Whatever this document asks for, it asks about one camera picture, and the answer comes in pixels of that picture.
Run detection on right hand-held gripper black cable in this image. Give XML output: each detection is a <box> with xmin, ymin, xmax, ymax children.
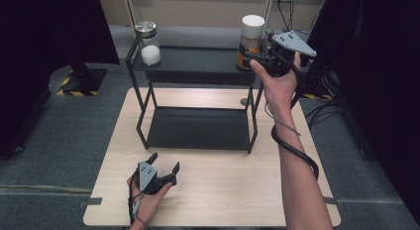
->
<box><xmin>264</xmin><ymin>62</ymin><xmax>321</xmax><ymax>180</ymax></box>

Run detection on black metal two-tier shelf rack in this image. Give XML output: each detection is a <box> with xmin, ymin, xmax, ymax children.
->
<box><xmin>124</xmin><ymin>35</ymin><xmax>271</xmax><ymax>155</ymax></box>

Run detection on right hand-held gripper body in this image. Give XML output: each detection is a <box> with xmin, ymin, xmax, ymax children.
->
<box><xmin>263</xmin><ymin>30</ymin><xmax>318</xmax><ymax>78</ymax></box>

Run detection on stand base with hazard tape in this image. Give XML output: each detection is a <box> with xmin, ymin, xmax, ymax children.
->
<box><xmin>56</xmin><ymin>66</ymin><xmax>109</xmax><ymax>97</ymax></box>
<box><xmin>298</xmin><ymin>70</ymin><xmax>335</xmax><ymax>101</ymax></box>

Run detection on hand-held gripper black cable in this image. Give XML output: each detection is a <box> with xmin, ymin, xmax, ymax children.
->
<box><xmin>127</xmin><ymin>170</ymin><xmax>147</xmax><ymax>226</ymax></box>
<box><xmin>264</xmin><ymin>62</ymin><xmax>321</xmax><ymax>180</ymax></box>

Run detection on black floor cables by stand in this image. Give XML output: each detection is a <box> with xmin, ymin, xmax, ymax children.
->
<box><xmin>304</xmin><ymin>74</ymin><xmax>342</xmax><ymax>129</ymax></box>

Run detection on black floor cables by socket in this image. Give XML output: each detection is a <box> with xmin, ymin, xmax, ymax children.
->
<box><xmin>273</xmin><ymin>0</ymin><xmax>315</xmax><ymax>35</ymax></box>

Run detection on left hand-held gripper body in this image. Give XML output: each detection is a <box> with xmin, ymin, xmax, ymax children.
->
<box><xmin>133</xmin><ymin>161</ymin><xmax>178</xmax><ymax>195</ymax></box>

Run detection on amber jar with white lid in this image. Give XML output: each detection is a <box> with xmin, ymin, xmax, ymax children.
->
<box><xmin>235</xmin><ymin>14</ymin><xmax>266</xmax><ymax>71</ymax></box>

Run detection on person's right hand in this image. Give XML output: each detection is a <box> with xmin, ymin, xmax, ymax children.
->
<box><xmin>249</xmin><ymin>53</ymin><xmax>302</xmax><ymax>114</ymax></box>

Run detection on glass jar with silver lid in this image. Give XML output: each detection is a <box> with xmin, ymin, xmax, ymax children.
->
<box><xmin>134</xmin><ymin>20</ymin><xmax>163</xmax><ymax>66</ymax></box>

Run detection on beige wooden frame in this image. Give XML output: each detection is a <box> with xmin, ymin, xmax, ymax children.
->
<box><xmin>122</xmin><ymin>0</ymin><xmax>275</xmax><ymax>50</ymax></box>

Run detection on grey floor tape strip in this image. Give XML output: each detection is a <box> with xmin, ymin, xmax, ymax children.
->
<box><xmin>324</xmin><ymin>196</ymin><xmax>347</xmax><ymax>210</ymax></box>
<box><xmin>78</xmin><ymin>196</ymin><xmax>104</xmax><ymax>209</ymax></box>

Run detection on person's left hand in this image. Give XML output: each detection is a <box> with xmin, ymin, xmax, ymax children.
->
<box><xmin>126</xmin><ymin>176</ymin><xmax>173</xmax><ymax>225</ymax></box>

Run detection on left hand-held gripper black cable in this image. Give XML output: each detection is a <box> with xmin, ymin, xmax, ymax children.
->
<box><xmin>127</xmin><ymin>170</ymin><xmax>147</xmax><ymax>226</ymax></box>

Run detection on dark curtain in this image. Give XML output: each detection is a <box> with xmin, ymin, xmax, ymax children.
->
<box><xmin>298</xmin><ymin>0</ymin><xmax>420</xmax><ymax>225</ymax></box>
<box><xmin>0</xmin><ymin>0</ymin><xmax>121</xmax><ymax>161</ymax></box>

